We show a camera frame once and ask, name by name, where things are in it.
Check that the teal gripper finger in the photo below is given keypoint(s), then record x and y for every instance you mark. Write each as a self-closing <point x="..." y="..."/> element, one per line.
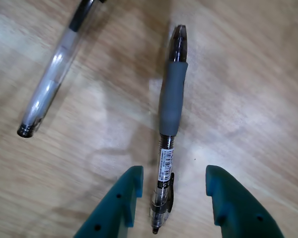
<point x="238" y="210"/>
<point x="114" y="203"/>

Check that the clear pen with gray grip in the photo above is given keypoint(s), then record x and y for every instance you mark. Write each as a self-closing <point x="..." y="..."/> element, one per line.
<point x="172" y="99"/>

